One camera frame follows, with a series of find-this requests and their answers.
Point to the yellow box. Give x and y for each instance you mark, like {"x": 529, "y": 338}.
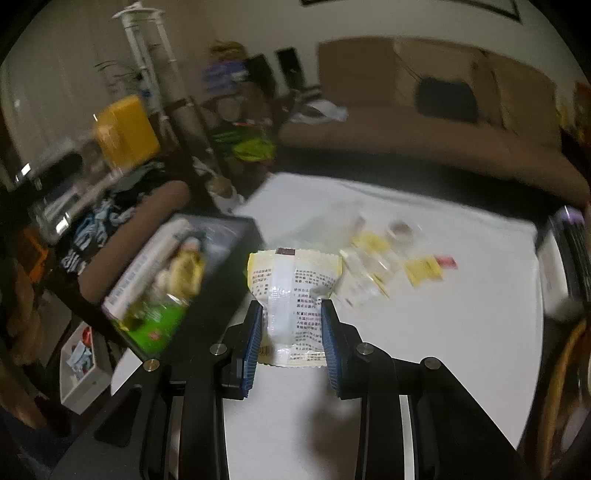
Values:
{"x": 127, "y": 131}

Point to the clear packet with brown contents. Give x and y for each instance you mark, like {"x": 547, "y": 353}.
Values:
{"x": 402, "y": 229}

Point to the white storage box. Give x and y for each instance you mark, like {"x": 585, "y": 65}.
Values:
{"x": 85, "y": 374}

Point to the brown sofa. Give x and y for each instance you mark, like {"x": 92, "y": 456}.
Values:
{"x": 415, "y": 143}

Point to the white clothes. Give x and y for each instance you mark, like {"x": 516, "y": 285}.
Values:
{"x": 323, "y": 110}

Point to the green white food packet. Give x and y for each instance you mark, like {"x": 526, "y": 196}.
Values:
{"x": 157, "y": 295}

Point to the black white patterned cloth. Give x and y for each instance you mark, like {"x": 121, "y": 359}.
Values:
{"x": 92, "y": 230}

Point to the black box container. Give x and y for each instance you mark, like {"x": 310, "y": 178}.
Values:
{"x": 221, "y": 286}

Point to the orange yellow object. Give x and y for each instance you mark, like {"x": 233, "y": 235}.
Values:
{"x": 577, "y": 110}

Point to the black cushion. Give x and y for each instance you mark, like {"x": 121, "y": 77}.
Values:
{"x": 445, "y": 99}

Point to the yellow green bag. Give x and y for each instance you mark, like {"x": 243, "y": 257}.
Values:
{"x": 251, "y": 148}

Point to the clear plastic packet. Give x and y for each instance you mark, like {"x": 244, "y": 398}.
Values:
{"x": 364, "y": 279}

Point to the small red sachet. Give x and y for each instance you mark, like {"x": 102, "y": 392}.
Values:
{"x": 448, "y": 263}

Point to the brown padded armrest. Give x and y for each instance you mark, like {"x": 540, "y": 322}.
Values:
{"x": 138, "y": 226}

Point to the white coat rack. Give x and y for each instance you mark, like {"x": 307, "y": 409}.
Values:
{"x": 145, "y": 55}

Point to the wicker chair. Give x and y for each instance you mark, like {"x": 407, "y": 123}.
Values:
{"x": 561, "y": 392}

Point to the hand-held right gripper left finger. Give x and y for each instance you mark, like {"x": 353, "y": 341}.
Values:
{"x": 251, "y": 355}

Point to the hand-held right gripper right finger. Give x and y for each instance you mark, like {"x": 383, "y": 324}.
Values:
{"x": 330, "y": 355}

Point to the purple bag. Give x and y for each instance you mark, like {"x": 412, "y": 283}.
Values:
{"x": 224, "y": 74}

